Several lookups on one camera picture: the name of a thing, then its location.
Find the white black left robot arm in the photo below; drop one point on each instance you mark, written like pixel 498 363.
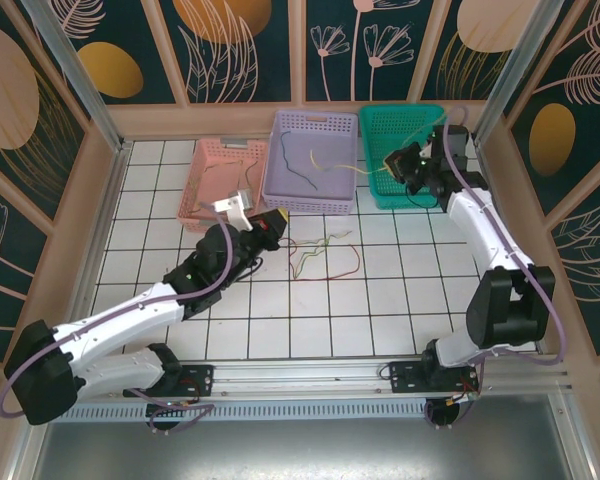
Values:
pixel 130 310

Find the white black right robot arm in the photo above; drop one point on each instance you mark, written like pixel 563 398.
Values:
pixel 480 230

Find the teal mesh plastic basket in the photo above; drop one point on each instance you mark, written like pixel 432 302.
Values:
pixel 380 130

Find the pink perforated plastic basket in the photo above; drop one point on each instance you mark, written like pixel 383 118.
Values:
pixel 225 180

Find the lilac perforated plastic basket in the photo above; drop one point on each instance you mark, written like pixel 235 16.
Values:
pixel 337 187

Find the grey basket label clip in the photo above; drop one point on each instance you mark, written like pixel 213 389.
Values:
pixel 235 142

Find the grey metal sheet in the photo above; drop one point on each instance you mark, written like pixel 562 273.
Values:
pixel 300 450

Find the aluminium frame post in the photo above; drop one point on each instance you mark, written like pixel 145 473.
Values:
pixel 79 75
pixel 506 75

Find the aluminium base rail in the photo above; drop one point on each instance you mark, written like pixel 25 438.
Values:
pixel 300 372

